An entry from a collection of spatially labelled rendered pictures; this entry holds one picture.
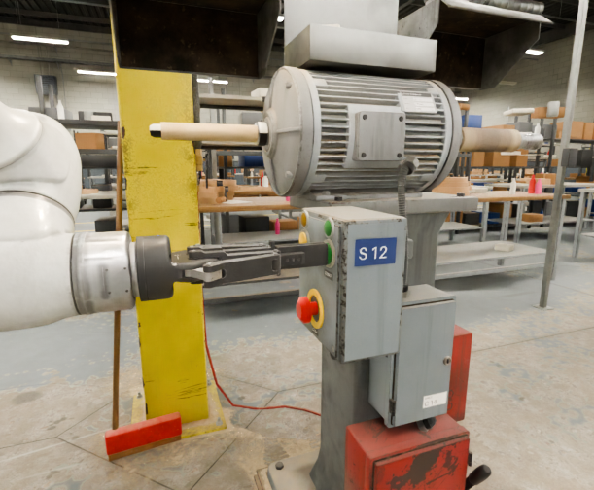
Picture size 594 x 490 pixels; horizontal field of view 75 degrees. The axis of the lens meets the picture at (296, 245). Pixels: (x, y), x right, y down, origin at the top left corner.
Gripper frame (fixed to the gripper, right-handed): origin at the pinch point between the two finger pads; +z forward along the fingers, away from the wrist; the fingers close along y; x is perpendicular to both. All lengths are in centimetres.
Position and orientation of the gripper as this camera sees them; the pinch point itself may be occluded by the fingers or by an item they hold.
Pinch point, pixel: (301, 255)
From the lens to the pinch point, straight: 51.3
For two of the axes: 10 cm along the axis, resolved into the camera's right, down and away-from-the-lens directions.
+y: 3.4, 1.9, -9.2
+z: 9.4, -0.7, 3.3
